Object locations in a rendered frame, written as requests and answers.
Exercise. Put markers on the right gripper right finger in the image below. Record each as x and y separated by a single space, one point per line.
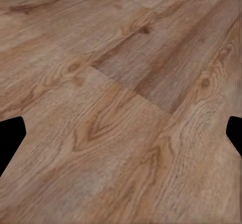
234 132

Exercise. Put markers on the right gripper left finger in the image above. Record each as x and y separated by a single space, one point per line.
12 133

